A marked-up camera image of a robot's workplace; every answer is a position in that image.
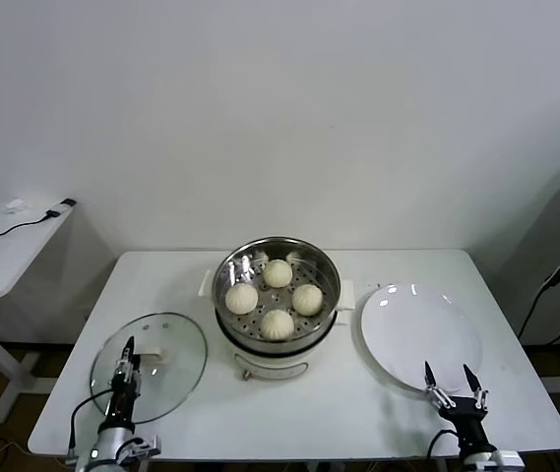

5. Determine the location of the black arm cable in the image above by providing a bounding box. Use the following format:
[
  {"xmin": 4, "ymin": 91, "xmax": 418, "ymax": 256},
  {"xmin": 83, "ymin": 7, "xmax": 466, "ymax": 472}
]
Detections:
[
  {"xmin": 426, "ymin": 428, "xmax": 463, "ymax": 461},
  {"xmin": 68, "ymin": 387, "xmax": 116, "ymax": 456}
]

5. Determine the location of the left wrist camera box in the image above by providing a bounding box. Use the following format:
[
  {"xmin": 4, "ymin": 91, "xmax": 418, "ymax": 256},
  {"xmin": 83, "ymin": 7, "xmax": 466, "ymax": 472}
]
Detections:
[{"xmin": 116, "ymin": 435, "xmax": 163, "ymax": 459}]

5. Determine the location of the black cable with connector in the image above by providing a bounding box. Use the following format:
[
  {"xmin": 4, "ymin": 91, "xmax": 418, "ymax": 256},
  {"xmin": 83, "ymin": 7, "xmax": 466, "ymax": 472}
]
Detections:
[{"xmin": 0, "ymin": 198, "xmax": 77, "ymax": 237}]

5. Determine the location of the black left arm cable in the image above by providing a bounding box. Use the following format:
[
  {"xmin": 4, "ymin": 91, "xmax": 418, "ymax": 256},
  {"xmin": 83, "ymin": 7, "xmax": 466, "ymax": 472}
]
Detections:
[{"xmin": 68, "ymin": 387, "xmax": 116, "ymax": 456}]

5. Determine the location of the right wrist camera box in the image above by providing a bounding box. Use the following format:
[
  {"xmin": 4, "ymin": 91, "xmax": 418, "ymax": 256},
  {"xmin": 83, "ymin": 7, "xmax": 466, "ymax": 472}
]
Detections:
[{"xmin": 464, "ymin": 447, "xmax": 526, "ymax": 468}]

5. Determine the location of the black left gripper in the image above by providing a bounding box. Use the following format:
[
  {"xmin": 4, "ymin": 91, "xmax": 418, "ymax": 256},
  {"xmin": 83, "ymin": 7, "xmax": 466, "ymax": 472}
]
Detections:
[{"xmin": 104, "ymin": 336, "xmax": 142, "ymax": 429}]

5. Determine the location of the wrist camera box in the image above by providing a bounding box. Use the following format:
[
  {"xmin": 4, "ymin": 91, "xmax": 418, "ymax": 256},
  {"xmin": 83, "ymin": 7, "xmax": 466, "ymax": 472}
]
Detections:
[
  {"xmin": 116, "ymin": 435, "xmax": 163, "ymax": 459},
  {"xmin": 464, "ymin": 447, "xmax": 526, "ymax": 468}
]

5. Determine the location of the glass lid with cream handle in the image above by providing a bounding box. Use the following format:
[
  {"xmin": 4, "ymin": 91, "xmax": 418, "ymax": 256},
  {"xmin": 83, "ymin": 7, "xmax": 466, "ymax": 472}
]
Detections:
[{"xmin": 89, "ymin": 312, "xmax": 209, "ymax": 425}]

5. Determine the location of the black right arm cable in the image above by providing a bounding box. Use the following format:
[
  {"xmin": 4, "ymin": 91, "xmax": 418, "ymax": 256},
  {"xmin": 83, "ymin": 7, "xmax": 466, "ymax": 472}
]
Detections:
[{"xmin": 426, "ymin": 428, "xmax": 463, "ymax": 461}]

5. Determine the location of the black hanging power cable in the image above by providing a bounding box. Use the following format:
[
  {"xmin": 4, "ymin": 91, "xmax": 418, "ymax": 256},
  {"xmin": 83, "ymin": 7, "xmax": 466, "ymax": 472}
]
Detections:
[{"xmin": 518, "ymin": 272, "xmax": 560, "ymax": 345}]

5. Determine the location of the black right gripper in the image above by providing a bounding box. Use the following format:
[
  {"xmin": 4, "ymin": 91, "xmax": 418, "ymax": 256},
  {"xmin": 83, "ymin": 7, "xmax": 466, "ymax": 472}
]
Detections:
[{"xmin": 424, "ymin": 361, "xmax": 495, "ymax": 453}]

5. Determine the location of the stainless steel steamer basket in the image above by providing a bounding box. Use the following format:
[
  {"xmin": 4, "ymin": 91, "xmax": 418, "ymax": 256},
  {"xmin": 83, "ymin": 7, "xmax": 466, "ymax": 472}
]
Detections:
[{"xmin": 197, "ymin": 236, "xmax": 358, "ymax": 345}]

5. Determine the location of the white side table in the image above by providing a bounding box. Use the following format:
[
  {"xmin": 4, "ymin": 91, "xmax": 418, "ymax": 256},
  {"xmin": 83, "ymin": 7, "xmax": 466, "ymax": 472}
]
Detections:
[{"xmin": 0, "ymin": 199, "xmax": 78, "ymax": 425}]

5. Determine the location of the white round plate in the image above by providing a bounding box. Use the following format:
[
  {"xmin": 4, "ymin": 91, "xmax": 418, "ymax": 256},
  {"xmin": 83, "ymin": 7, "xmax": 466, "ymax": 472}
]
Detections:
[{"xmin": 359, "ymin": 282, "xmax": 485, "ymax": 393}]

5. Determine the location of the white steamed baozi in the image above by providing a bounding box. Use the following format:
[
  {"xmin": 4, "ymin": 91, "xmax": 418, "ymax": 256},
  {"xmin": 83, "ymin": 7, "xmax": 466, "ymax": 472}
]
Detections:
[
  {"xmin": 290, "ymin": 283, "xmax": 325, "ymax": 317},
  {"xmin": 263, "ymin": 259, "xmax": 294, "ymax": 290},
  {"xmin": 224, "ymin": 283, "xmax": 260, "ymax": 317},
  {"xmin": 259, "ymin": 308, "xmax": 295, "ymax": 342}
]

